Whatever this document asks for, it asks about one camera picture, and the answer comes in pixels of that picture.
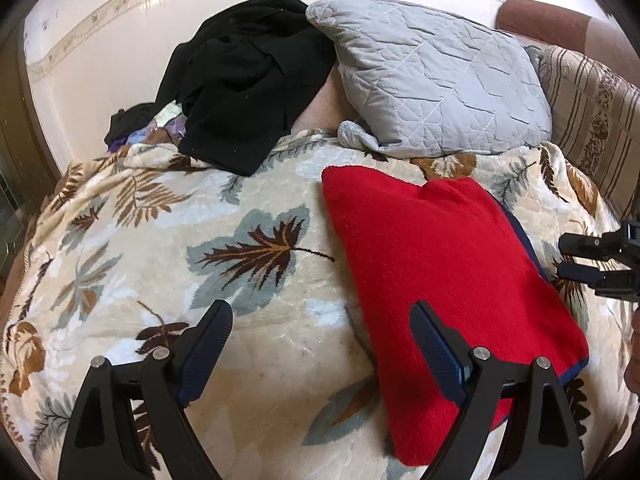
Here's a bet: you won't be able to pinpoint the leaf pattern fleece blanket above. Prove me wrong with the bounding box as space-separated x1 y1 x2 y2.
1 130 618 479

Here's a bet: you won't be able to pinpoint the striped beige floral pillow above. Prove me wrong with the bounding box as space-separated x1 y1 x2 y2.
539 46 639 220

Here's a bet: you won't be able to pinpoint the person right hand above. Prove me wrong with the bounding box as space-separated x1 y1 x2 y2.
624 308 640 394

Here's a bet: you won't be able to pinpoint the wooden glass door cabinet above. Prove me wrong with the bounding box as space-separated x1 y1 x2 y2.
0 25 60 281

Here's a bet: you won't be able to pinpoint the grey quilted pillow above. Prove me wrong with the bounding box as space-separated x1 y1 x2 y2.
306 0 552 158

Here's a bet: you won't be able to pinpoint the reddish brown headboard cushion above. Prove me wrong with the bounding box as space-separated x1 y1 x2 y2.
496 0 639 87

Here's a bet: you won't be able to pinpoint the small dark purple clothes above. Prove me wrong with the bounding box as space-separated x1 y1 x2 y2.
104 101 186 153

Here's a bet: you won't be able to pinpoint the black garment pile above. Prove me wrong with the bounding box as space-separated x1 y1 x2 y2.
155 0 336 176

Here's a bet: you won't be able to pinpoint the blue and red knit sweater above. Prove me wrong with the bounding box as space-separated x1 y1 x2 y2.
321 166 589 467

